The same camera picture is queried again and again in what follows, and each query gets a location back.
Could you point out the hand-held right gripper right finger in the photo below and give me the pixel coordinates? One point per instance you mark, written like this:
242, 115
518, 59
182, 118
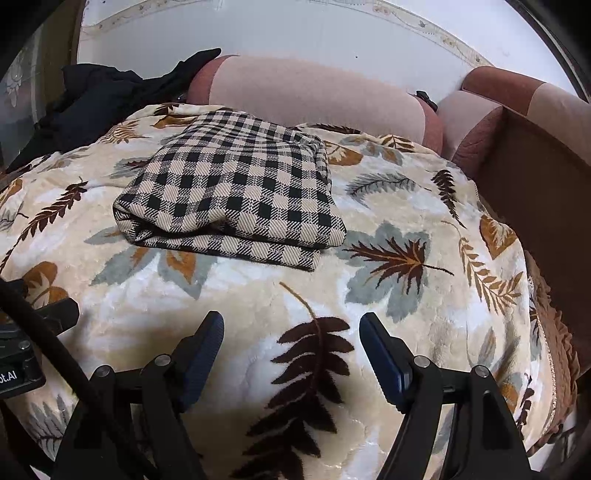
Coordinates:
383, 360

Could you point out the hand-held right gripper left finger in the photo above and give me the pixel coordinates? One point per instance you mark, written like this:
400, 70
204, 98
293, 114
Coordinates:
203, 355

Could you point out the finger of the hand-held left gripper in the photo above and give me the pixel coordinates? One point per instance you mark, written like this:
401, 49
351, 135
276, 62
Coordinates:
55, 316

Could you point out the black beige checked coat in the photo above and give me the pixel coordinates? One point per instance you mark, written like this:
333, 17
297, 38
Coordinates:
231, 189

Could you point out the dark clothes pile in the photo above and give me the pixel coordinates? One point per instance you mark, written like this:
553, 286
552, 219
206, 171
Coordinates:
101, 101

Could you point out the leaf print fleece blanket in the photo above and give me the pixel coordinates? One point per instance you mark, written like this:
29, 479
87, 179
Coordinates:
277, 300

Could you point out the brown ruffled sofa cover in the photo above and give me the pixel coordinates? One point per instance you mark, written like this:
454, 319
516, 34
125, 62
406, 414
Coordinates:
556, 346

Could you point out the wooden cabinet with glass door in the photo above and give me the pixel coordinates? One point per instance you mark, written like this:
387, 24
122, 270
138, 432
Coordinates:
27, 92

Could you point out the small black object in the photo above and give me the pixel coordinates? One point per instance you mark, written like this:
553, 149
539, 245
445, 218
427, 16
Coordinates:
425, 100

